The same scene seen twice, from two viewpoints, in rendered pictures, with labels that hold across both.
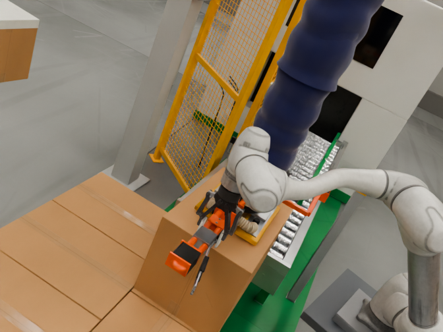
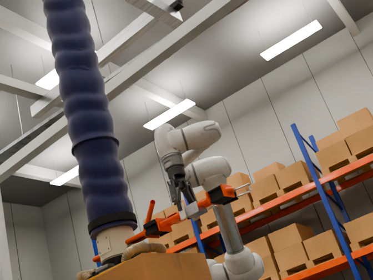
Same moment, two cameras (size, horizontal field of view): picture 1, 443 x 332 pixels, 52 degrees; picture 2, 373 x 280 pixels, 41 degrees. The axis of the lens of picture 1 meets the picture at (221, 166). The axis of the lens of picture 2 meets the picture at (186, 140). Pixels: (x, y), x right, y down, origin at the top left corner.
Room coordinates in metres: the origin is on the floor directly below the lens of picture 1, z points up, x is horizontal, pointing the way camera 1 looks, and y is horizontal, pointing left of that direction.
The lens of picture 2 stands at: (0.51, 1.79, 0.47)
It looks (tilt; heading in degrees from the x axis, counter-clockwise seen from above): 25 degrees up; 290
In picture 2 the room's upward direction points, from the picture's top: 18 degrees counter-clockwise
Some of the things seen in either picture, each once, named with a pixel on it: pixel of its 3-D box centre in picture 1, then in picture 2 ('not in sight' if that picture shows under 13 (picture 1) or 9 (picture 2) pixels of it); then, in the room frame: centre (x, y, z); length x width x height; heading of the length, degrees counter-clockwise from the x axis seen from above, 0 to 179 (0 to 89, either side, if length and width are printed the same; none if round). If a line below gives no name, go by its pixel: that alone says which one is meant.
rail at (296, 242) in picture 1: (319, 194); not in sight; (3.09, -0.76, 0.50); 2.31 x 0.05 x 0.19; 168
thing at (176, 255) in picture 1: (183, 257); (220, 194); (1.09, -0.01, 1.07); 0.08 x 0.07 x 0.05; 168
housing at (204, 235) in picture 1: (203, 239); (195, 209); (1.22, -0.05, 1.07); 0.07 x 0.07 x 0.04; 78
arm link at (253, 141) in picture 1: (250, 153); (169, 140); (1.25, -0.06, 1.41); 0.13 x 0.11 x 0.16; 20
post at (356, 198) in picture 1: (325, 244); not in sight; (2.47, -0.81, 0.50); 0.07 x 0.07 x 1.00; 78
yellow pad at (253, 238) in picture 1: (260, 217); not in sight; (1.66, -0.24, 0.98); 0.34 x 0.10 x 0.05; 168
